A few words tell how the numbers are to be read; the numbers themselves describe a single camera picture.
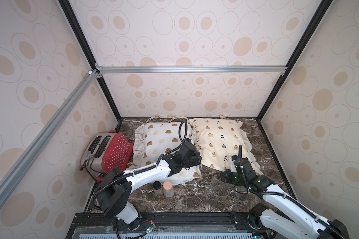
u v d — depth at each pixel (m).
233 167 0.66
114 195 0.42
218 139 0.90
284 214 0.51
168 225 0.73
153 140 0.96
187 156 0.64
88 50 0.81
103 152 0.80
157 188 0.76
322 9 0.68
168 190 0.76
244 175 0.61
